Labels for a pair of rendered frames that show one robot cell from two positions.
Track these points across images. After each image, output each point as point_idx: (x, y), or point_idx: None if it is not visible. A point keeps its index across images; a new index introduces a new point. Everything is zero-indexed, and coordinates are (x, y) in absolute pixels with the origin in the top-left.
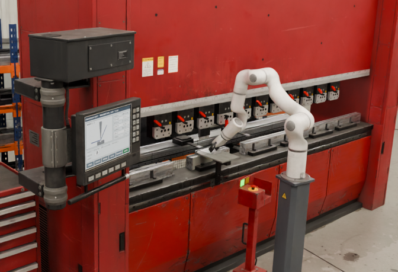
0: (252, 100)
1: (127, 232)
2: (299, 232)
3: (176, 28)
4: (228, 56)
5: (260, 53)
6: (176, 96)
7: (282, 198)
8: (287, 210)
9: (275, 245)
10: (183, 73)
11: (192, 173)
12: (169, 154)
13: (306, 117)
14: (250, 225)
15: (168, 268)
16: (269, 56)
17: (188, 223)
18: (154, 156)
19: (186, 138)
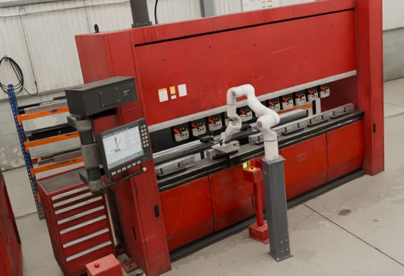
0: None
1: (159, 205)
2: (279, 197)
3: (181, 66)
4: (225, 78)
5: (253, 73)
6: (189, 111)
7: (264, 174)
8: (268, 182)
9: (266, 207)
10: (192, 95)
11: (209, 162)
12: (196, 150)
13: (271, 116)
14: (255, 194)
15: (199, 227)
16: (260, 73)
17: (210, 196)
18: (186, 152)
19: (207, 138)
